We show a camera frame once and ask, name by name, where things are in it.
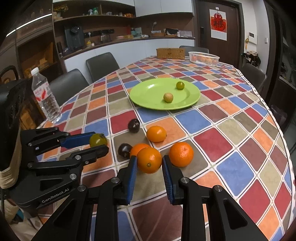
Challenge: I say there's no green tomato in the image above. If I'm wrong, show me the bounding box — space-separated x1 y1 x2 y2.
89 133 107 148

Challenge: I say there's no large orange mandarin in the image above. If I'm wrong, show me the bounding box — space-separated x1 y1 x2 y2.
137 147 162 174

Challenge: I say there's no dark plum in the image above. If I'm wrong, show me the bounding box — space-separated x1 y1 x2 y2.
118 143 132 159
127 118 140 133

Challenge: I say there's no dark chair near left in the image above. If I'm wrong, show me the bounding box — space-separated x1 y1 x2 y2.
49 69 89 106

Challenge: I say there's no dark chair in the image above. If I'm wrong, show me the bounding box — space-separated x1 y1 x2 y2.
241 63 267 93
86 52 119 82
49 69 89 106

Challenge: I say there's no clear water bottle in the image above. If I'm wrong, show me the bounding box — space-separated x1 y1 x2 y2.
31 67 62 123

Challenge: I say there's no colourful checkered tablecloth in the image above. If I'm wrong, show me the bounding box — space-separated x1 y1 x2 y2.
34 55 295 241

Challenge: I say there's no small tan fruit on plate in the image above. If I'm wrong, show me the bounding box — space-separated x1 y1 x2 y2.
163 93 174 103

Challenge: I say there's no green plate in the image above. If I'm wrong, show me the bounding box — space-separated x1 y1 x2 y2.
129 78 201 110

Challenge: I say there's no small green fruit on plate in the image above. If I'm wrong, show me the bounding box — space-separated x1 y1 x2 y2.
176 81 185 90

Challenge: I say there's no black coffee machine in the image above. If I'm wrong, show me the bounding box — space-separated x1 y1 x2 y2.
65 26 85 51

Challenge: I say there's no white plastic fruit basket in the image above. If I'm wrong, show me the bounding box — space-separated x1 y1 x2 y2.
188 51 220 66

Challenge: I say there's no woven wicker box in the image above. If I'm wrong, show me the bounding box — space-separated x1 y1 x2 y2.
157 48 185 60

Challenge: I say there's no dark chair far end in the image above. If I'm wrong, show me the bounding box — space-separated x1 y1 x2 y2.
180 46 209 57

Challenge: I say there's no dark chair far right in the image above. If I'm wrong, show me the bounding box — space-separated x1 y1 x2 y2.
241 63 267 93

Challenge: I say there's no red calligraphy door poster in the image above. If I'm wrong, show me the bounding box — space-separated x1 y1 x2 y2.
209 9 227 41

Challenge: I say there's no white wall intercom panel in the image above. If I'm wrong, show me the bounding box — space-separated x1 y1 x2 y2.
248 32 257 45

